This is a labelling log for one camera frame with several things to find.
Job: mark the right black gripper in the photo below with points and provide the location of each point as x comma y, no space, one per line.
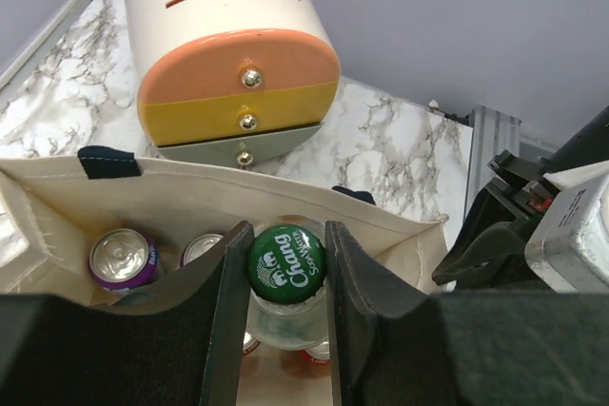
489,250

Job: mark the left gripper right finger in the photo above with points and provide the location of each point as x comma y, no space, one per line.
392,344

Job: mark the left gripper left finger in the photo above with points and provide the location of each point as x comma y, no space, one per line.
178,341

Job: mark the red soda can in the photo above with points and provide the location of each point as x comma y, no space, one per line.
250,344
318,354

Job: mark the red soda can front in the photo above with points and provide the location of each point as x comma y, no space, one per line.
318,354

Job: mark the purple soda can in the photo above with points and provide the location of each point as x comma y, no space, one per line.
198,247
123,260

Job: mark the clear bottle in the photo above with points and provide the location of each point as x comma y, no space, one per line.
286,271

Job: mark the purple soda can front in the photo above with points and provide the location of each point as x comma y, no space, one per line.
123,260

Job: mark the beige canvas bag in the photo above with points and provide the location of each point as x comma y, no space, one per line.
63,205

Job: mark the cream cylinder orange yellow face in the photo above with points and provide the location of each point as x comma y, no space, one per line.
230,82

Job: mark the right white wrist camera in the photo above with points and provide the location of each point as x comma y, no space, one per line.
569,248

